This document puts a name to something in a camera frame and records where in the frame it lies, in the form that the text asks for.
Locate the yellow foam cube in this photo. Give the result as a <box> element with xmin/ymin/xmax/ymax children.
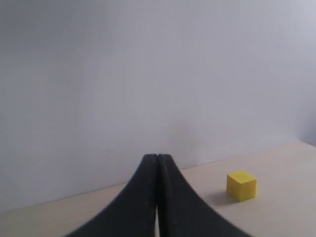
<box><xmin>226</xmin><ymin>170</ymin><xmax>257</xmax><ymax>202</ymax></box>

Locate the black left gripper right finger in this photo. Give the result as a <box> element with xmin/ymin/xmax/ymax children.
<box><xmin>157</xmin><ymin>154</ymin><xmax>249</xmax><ymax>237</ymax></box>

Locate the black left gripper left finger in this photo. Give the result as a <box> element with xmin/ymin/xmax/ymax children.
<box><xmin>67</xmin><ymin>154</ymin><xmax>158</xmax><ymax>237</ymax></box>

